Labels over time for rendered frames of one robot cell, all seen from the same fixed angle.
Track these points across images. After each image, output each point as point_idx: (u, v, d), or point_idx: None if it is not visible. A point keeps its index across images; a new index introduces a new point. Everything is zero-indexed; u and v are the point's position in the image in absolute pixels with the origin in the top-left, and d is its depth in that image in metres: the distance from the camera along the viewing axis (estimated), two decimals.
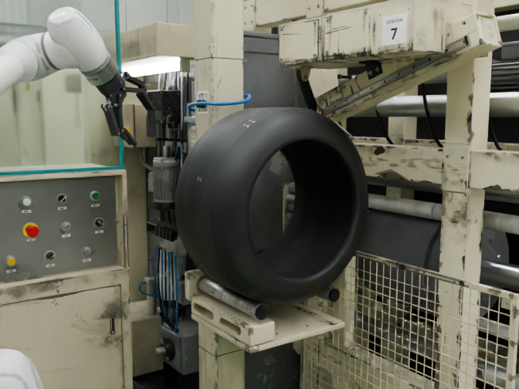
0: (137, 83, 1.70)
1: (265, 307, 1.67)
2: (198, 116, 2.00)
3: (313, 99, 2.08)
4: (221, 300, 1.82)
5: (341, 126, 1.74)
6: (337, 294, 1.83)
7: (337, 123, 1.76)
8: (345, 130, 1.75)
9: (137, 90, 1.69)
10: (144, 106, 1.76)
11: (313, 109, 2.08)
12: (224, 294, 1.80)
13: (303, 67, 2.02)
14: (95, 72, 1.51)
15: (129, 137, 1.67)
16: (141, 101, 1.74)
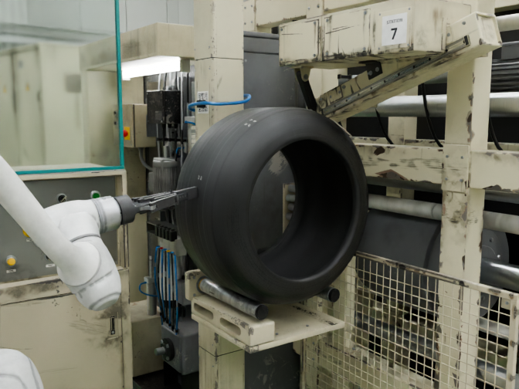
0: (166, 204, 1.53)
1: (264, 307, 1.67)
2: (198, 116, 2.00)
3: (313, 99, 2.08)
4: (222, 300, 1.82)
5: (342, 126, 1.74)
6: (337, 294, 1.83)
7: (337, 123, 1.76)
8: (346, 130, 1.76)
9: None
10: (189, 188, 1.60)
11: (313, 109, 2.08)
12: (223, 295, 1.80)
13: (303, 67, 2.02)
14: None
15: None
16: (183, 191, 1.59)
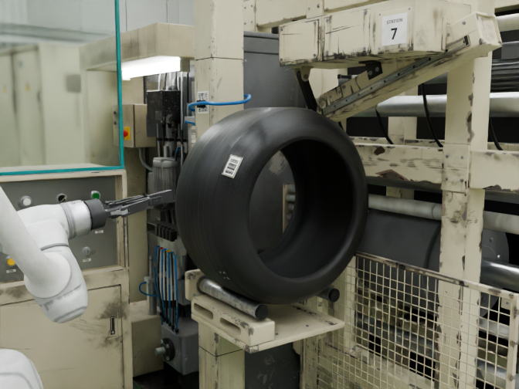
0: (139, 208, 1.49)
1: (264, 317, 1.67)
2: (198, 116, 2.00)
3: (313, 99, 2.08)
4: (226, 288, 1.83)
5: (232, 171, 1.53)
6: (333, 297, 1.82)
7: (225, 170, 1.55)
8: (235, 164, 1.54)
9: None
10: (164, 191, 1.56)
11: (313, 109, 2.08)
12: None
13: (303, 67, 2.02)
14: None
15: None
16: (157, 194, 1.55)
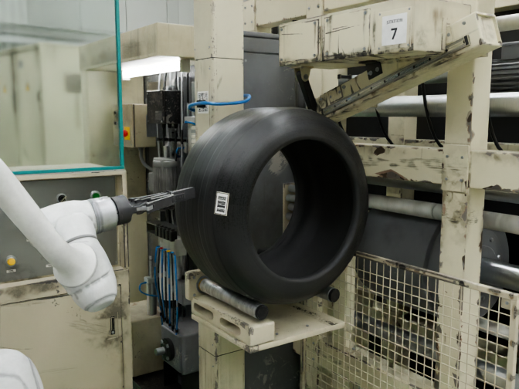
0: (163, 204, 1.52)
1: (267, 311, 1.67)
2: (198, 116, 2.00)
3: (313, 99, 2.08)
4: (220, 293, 1.82)
5: (224, 209, 1.53)
6: (335, 298, 1.82)
7: (215, 209, 1.55)
8: (224, 201, 1.53)
9: None
10: (186, 189, 1.59)
11: (313, 109, 2.08)
12: (229, 289, 1.81)
13: (303, 67, 2.02)
14: None
15: None
16: (180, 191, 1.58)
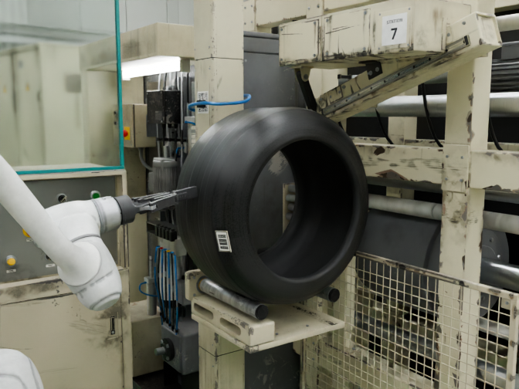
0: (166, 204, 1.53)
1: (264, 307, 1.67)
2: (198, 116, 2.00)
3: (313, 99, 2.08)
4: (222, 301, 1.82)
5: (227, 246, 1.55)
6: (337, 295, 1.83)
7: (219, 247, 1.57)
8: (225, 238, 1.55)
9: None
10: (189, 188, 1.60)
11: (313, 109, 2.08)
12: (223, 295, 1.80)
13: (303, 67, 2.02)
14: None
15: None
16: (182, 191, 1.59)
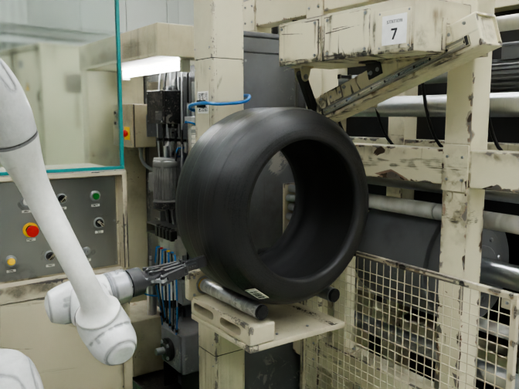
0: (177, 275, 1.57)
1: (263, 318, 1.67)
2: (198, 116, 2.00)
3: (313, 99, 2.08)
4: (227, 288, 1.83)
5: (262, 295, 1.64)
6: (333, 295, 1.82)
7: (257, 297, 1.66)
8: (257, 292, 1.63)
9: None
10: (198, 258, 1.64)
11: (313, 109, 2.08)
12: None
13: (303, 67, 2.02)
14: None
15: None
16: (192, 261, 1.63)
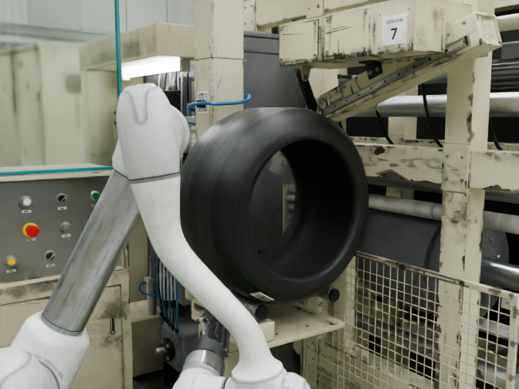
0: None
1: (261, 318, 1.66)
2: (198, 116, 2.00)
3: (313, 99, 2.08)
4: (229, 289, 1.84)
5: (268, 299, 1.65)
6: (334, 293, 1.82)
7: (262, 300, 1.67)
8: (262, 295, 1.64)
9: None
10: None
11: (313, 109, 2.08)
12: None
13: (303, 67, 2.02)
14: None
15: None
16: None
